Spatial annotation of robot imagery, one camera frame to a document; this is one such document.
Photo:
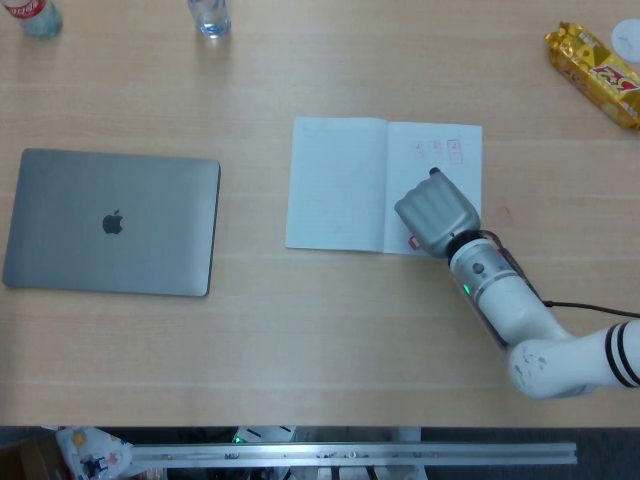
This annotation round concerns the white device with green light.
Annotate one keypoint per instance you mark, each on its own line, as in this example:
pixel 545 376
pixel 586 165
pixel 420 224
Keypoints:
pixel 262 434

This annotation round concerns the small red white stamp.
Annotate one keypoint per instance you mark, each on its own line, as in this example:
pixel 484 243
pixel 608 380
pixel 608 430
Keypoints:
pixel 414 243

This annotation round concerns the clear plastic water bottle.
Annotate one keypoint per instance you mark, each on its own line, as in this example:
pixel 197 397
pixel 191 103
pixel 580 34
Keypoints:
pixel 210 17

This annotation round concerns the golden biscuit pack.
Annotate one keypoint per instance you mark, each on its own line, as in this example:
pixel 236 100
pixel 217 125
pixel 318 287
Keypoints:
pixel 595 65

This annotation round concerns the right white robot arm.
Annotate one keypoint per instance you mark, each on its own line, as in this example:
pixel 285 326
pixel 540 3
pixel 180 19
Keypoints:
pixel 505 300

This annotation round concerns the grey closed laptop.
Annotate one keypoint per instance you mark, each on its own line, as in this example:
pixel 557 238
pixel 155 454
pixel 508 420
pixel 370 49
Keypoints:
pixel 112 222

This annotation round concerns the white printed plastic bag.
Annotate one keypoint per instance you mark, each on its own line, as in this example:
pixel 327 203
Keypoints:
pixel 92 452

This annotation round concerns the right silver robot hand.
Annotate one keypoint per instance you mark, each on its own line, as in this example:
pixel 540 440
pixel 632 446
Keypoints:
pixel 437 215

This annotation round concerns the open white lined notebook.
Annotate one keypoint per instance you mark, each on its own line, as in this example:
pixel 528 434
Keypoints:
pixel 340 185

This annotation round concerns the white round lid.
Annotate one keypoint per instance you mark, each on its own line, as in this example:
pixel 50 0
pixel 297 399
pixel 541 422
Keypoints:
pixel 629 37

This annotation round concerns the aluminium profile rail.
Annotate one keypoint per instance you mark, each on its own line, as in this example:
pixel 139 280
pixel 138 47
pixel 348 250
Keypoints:
pixel 350 454

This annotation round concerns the plastic bottle with red label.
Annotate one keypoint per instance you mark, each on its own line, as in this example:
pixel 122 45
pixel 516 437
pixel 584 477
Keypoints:
pixel 40 17

